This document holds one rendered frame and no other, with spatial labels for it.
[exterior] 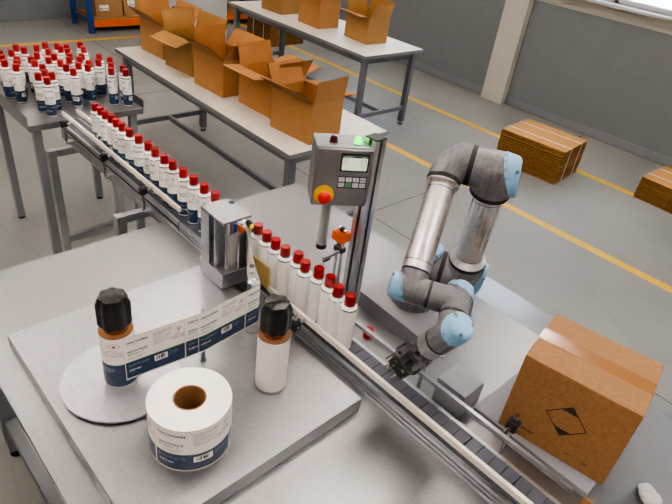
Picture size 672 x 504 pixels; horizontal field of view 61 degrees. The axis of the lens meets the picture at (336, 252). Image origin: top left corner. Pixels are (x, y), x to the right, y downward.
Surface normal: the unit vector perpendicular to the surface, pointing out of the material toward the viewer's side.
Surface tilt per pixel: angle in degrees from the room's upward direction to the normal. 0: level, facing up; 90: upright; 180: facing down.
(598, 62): 90
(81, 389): 0
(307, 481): 0
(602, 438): 90
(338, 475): 0
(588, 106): 90
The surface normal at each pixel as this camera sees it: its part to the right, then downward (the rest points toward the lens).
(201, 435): 0.40, 0.55
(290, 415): 0.12, -0.83
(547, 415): -0.61, 0.37
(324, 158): 0.14, 0.56
